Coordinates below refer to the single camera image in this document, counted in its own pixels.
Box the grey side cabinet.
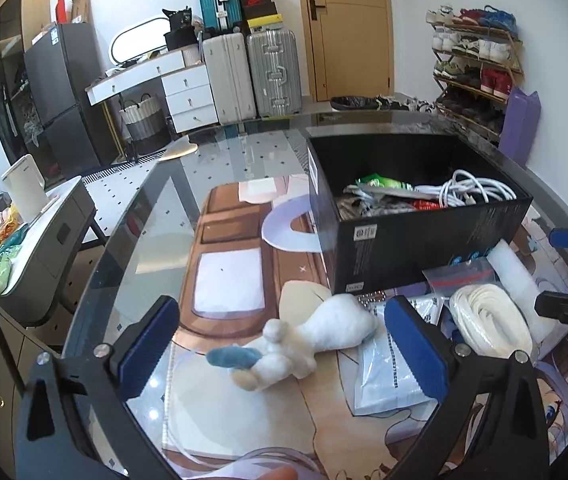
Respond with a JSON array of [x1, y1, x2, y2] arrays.
[[0, 177, 107, 327]]

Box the white blue plush toy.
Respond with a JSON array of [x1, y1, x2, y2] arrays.
[[206, 294, 376, 391]]

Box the black cardboard box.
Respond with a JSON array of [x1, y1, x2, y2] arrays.
[[308, 133, 532, 294]]

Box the shoe rack with shoes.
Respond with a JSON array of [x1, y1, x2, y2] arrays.
[[425, 4, 524, 144]]

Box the black bag on desk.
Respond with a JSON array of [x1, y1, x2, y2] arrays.
[[162, 6, 197, 51]]

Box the dark glass wardrobe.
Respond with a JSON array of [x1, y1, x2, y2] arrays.
[[0, 0, 51, 162]]

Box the white suitcase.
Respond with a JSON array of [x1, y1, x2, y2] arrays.
[[202, 32, 257, 125]]

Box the cream rope coil bag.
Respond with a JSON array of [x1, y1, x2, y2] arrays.
[[423, 258, 534, 359]]

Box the white medicine pouch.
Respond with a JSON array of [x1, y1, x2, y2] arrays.
[[352, 296, 434, 416]]

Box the red white snack bag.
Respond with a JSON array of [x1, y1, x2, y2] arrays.
[[412, 200, 442, 210]]

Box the stacked shoe boxes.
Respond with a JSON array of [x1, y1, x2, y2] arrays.
[[240, 0, 284, 32]]

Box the oval mirror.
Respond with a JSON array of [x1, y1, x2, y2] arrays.
[[109, 16, 170, 65]]

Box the wooden door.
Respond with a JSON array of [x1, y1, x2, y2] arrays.
[[300, 0, 394, 102]]

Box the silver suitcase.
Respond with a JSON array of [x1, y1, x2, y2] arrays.
[[247, 28, 302, 117]]

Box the adidas shoelace bag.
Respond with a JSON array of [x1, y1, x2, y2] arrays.
[[335, 185, 416, 221]]

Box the white foam piece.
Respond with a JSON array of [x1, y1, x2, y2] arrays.
[[487, 240, 568, 356]]

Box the black refrigerator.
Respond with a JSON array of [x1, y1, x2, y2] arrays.
[[25, 23, 118, 179]]

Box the purple bag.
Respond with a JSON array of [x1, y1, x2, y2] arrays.
[[499, 87, 541, 167]]

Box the woven laundry basket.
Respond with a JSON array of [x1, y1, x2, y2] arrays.
[[119, 93, 171, 155]]

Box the green medicine pouch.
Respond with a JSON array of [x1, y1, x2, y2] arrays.
[[356, 174, 414, 191]]

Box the white drawer desk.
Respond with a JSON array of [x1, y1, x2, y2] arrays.
[[86, 44, 218, 133]]

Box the white cable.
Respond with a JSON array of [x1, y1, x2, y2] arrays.
[[413, 169, 518, 207]]

